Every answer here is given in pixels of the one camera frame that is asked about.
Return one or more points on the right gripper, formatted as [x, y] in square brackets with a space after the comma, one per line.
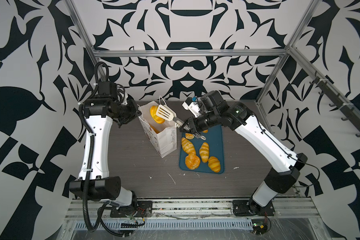
[193, 124]

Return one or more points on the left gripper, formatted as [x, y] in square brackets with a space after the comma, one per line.
[133, 112]

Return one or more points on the small round striped bun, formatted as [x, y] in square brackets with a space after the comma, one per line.
[153, 113]

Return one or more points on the white paper bag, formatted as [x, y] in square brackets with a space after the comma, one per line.
[166, 141]

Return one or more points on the metal tongs white tips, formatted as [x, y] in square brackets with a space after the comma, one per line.
[169, 115]

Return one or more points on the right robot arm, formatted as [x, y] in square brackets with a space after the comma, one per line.
[286, 164]

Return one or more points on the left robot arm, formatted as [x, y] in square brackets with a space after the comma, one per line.
[94, 182]

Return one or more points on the small striped bread top left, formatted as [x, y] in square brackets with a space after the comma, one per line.
[189, 136]

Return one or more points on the croissant left middle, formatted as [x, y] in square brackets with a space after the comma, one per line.
[187, 146]

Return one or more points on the croissant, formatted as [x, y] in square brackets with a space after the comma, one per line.
[187, 146]
[204, 152]

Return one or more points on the teal tray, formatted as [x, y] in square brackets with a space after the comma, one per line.
[215, 140]

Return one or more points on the croissant centre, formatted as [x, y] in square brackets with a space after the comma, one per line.
[204, 152]

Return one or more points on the round flaky pastry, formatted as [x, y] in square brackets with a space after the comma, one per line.
[192, 161]

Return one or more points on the striped bun bottom right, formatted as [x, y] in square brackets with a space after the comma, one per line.
[214, 164]

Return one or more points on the small circuit board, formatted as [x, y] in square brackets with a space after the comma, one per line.
[261, 227]

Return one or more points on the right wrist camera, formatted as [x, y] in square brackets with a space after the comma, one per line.
[210, 102]

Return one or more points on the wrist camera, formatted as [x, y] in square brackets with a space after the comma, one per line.
[115, 92]
[210, 102]

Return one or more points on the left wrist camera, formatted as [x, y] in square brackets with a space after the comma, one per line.
[115, 92]

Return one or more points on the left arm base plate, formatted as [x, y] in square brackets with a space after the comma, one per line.
[138, 209]

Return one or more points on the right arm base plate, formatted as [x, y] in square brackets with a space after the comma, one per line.
[245, 208]

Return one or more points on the wall hook rail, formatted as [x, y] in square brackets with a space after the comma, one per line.
[338, 100]

